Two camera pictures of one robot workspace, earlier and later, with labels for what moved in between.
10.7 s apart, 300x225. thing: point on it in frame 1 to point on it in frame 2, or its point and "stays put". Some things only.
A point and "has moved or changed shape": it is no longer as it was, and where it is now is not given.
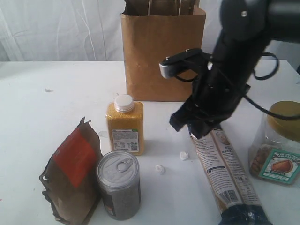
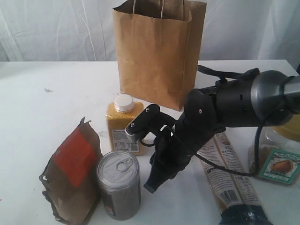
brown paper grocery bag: x=153 y=31 has moved or changed shape
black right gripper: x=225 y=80 to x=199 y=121
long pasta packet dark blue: x=237 y=202 stays put
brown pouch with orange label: x=73 y=176 stays put
